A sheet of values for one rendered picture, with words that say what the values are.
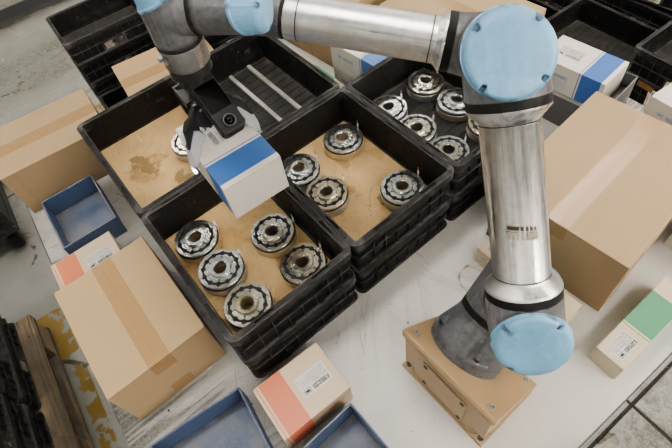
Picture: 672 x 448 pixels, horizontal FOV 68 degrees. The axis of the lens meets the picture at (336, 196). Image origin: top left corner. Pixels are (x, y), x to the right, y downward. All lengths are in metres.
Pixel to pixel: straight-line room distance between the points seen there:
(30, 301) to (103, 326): 1.34
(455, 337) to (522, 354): 0.19
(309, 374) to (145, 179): 0.68
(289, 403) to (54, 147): 0.97
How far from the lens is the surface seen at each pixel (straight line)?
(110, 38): 2.60
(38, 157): 1.61
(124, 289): 1.21
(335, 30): 0.84
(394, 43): 0.83
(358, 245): 1.02
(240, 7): 0.75
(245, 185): 0.92
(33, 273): 2.59
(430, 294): 1.23
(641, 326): 1.23
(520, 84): 0.68
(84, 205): 1.64
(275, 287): 1.12
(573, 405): 1.19
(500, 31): 0.68
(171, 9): 0.79
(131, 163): 1.48
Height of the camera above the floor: 1.80
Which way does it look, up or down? 53 degrees down
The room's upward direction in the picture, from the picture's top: 11 degrees counter-clockwise
